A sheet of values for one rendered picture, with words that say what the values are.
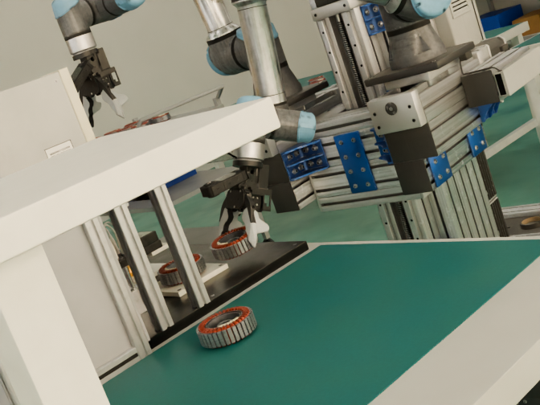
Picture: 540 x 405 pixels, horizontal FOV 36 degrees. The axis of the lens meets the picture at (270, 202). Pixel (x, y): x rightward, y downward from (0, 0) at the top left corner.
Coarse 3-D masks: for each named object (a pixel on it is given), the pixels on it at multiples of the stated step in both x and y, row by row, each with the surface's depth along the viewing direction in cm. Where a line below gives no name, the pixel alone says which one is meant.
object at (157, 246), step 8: (144, 232) 189; (152, 232) 187; (144, 240) 185; (152, 240) 186; (160, 240) 187; (144, 248) 185; (152, 248) 186; (160, 248) 188; (120, 256) 185; (120, 264) 181; (128, 264) 182; (128, 272) 183; (128, 280) 183
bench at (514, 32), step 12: (516, 24) 478; (528, 24) 478; (492, 36) 463; (504, 36) 462; (516, 36) 477; (324, 72) 603; (528, 96) 487; (516, 132) 471; (504, 144) 463; (216, 168) 598
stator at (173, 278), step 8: (200, 256) 195; (168, 264) 197; (200, 264) 192; (160, 272) 192; (168, 272) 190; (176, 272) 189; (200, 272) 192; (160, 280) 193; (168, 280) 190; (176, 280) 190
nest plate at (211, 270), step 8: (208, 264) 198; (216, 264) 196; (224, 264) 194; (208, 272) 192; (216, 272) 192; (160, 288) 193; (168, 288) 190; (176, 288) 188; (184, 288) 186; (168, 296) 189; (176, 296) 186
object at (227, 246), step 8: (232, 232) 198; (240, 232) 197; (216, 240) 196; (224, 240) 197; (232, 240) 196; (240, 240) 190; (256, 240) 193; (216, 248) 192; (224, 248) 190; (232, 248) 190; (240, 248) 190; (248, 248) 191; (216, 256) 193; (224, 256) 191; (232, 256) 190
